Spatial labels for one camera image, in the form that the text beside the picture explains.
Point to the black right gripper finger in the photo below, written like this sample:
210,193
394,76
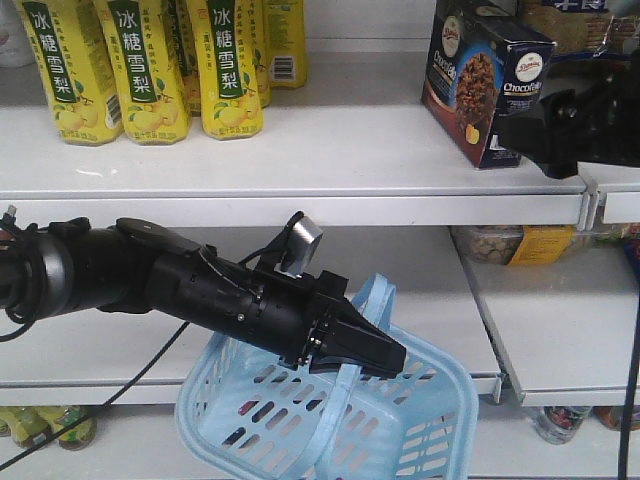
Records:
546,145

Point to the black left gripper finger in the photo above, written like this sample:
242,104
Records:
354,338
319,365

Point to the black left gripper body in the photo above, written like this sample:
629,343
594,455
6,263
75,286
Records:
285,312

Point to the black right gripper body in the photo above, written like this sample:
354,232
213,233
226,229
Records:
599,125

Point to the light blue plastic basket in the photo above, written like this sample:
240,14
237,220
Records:
242,413

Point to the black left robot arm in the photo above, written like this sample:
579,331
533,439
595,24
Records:
134,266

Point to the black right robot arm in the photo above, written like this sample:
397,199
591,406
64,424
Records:
586,349

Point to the clear snack tub yellow label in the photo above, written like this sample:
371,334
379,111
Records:
518,245

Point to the white supermarket shelf unit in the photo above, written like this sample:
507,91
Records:
357,152

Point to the yellow pear drink bottle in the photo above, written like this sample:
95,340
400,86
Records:
75,69

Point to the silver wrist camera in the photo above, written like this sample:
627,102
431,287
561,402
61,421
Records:
297,243

